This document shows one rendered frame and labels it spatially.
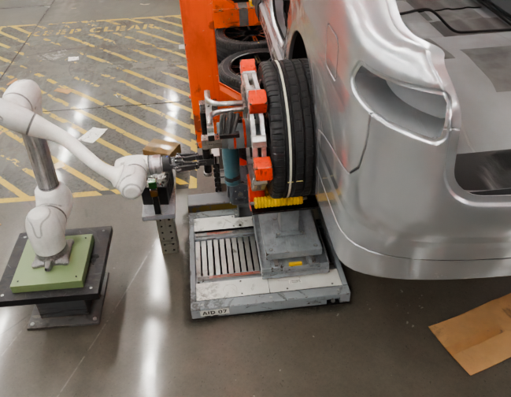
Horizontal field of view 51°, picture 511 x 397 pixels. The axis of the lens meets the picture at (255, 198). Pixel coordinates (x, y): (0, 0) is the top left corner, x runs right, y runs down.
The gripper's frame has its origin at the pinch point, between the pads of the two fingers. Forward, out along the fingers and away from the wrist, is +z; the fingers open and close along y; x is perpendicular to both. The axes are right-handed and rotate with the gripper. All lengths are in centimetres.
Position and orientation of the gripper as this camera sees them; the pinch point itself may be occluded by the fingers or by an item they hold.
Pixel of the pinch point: (206, 159)
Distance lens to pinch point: 247.8
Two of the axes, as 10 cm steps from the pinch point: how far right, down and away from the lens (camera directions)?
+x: -0.4, -7.9, -6.1
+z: 9.9, -1.0, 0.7
